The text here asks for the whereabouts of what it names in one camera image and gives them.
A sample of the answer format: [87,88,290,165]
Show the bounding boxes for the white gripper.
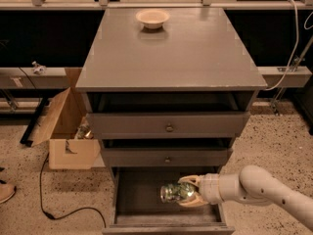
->
[178,173,222,208]

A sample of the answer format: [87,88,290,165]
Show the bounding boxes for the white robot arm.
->
[179,165,313,231]

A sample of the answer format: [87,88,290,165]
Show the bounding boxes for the middle grey drawer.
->
[102,149,233,167]

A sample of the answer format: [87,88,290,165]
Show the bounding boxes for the grey drawer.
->
[86,112,250,139]
[102,149,233,167]
[103,166,235,235]

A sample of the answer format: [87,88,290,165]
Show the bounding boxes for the bottom grey drawer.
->
[103,166,235,235]

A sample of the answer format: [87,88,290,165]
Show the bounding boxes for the grey drawer cabinet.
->
[75,6,269,235]

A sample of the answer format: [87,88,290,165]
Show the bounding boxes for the top grey drawer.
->
[86,112,250,139]

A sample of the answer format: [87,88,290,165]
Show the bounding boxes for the cans inside cardboard box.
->
[75,123,93,139]

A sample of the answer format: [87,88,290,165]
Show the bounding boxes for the open cardboard box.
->
[32,69,105,169]

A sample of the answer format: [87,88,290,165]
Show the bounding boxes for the white bowl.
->
[136,9,170,29]

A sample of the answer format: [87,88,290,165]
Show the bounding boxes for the brown shoe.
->
[0,184,17,204]

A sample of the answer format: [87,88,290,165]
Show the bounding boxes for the crumpled item on shelf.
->
[32,61,47,75]

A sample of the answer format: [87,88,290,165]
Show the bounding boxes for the black power cable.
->
[38,152,108,229]

